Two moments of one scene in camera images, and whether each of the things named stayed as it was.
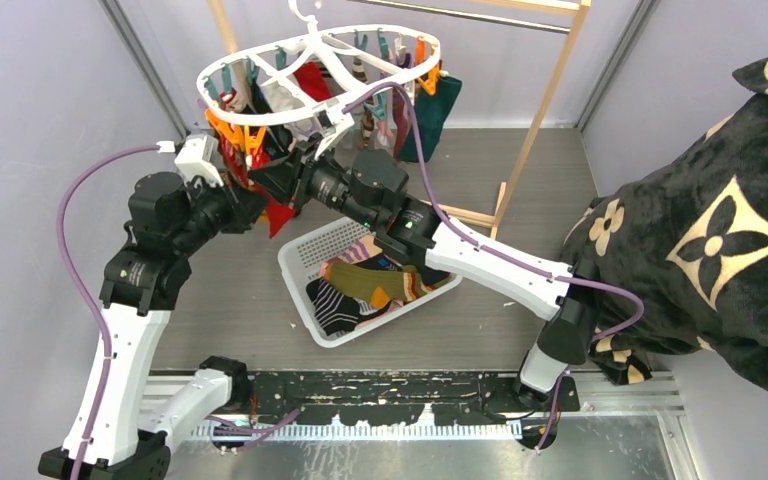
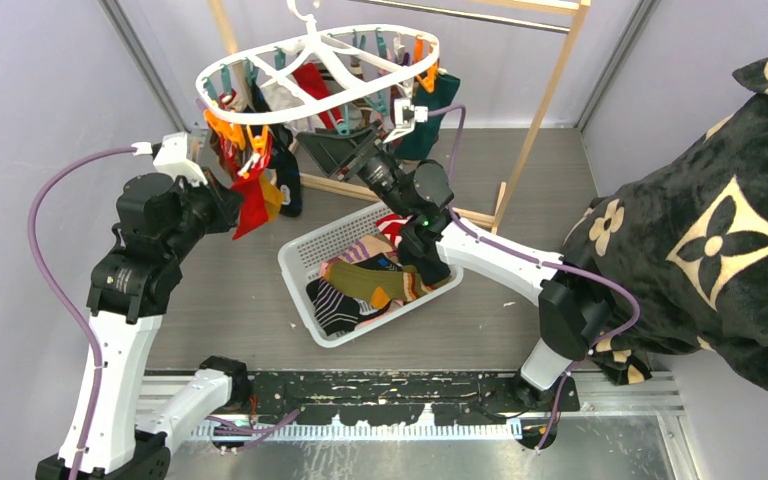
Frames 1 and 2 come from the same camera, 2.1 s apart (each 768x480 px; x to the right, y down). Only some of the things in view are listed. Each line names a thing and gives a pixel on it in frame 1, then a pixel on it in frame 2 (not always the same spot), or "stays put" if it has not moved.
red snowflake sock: [235, 162] stays put
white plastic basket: [301, 260] stays put
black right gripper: [282, 177] to [343, 149]
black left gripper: [244, 209] stays put
